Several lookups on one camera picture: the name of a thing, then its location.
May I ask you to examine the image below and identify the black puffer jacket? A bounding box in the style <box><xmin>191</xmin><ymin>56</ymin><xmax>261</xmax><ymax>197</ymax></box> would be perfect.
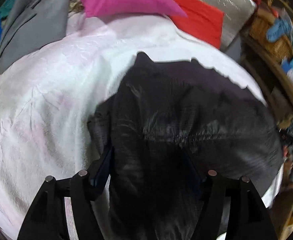
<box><xmin>87</xmin><ymin>52</ymin><xmax>283</xmax><ymax>239</ymax></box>

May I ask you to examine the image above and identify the wooden shelf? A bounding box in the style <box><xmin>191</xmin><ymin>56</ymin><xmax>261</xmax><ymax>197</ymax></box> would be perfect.
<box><xmin>239</xmin><ymin>24</ymin><xmax>293</xmax><ymax>131</ymax></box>

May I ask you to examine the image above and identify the wicker basket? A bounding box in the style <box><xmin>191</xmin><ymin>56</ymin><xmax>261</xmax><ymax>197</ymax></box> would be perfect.
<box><xmin>248</xmin><ymin>8</ymin><xmax>293</xmax><ymax>62</ymax></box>

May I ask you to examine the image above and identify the white pink fleece blanket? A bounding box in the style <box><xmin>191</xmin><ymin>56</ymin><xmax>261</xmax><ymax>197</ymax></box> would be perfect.
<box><xmin>0</xmin><ymin>13</ymin><xmax>264</xmax><ymax>239</ymax></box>

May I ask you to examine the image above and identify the light blue cloth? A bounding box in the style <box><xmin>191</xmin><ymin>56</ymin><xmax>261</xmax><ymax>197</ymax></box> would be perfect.
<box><xmin>266</xmin><ymin>18</ymin><xmax>292</xmax><ymax>43</ymax></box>

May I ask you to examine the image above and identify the red pillow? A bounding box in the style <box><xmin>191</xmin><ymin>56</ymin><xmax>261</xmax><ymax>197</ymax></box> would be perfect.
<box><xmin>170</xmin><ymin>0</ymin><xmax>224</xmax><ymax>49</ymax></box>

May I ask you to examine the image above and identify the grey coat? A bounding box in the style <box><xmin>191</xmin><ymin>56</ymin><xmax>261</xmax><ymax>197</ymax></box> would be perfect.
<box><xmin>0</xmin><ymin>0</ymin><xmax>70</xmax><ymax>74</ymax></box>

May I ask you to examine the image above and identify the teal jacket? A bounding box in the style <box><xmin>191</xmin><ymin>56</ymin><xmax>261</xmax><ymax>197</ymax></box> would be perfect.
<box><xmin>0</xmin><ymin>0</ymin><xmax>15</xmax><ymax>20</ymax></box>

